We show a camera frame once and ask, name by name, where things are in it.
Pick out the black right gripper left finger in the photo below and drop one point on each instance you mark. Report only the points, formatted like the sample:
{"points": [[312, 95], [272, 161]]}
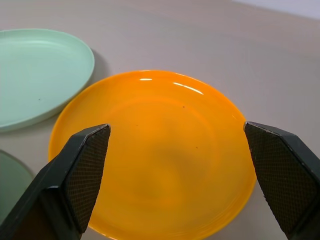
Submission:
{"points": [[62, 185]]}

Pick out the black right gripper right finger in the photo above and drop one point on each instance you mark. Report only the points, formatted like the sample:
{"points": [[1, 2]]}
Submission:
{"points": [[287, 175]]}

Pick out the dark green plate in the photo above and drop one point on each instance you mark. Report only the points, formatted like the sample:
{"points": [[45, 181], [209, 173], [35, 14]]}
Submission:
{"points": [[11, 182]]}

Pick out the orange plate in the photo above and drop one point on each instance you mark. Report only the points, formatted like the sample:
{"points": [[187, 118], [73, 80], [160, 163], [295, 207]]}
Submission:
{"points": [[160, 140]]}

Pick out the light green plate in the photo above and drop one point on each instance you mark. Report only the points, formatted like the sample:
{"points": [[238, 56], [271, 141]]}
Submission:
{"points": [[35, 80]]}

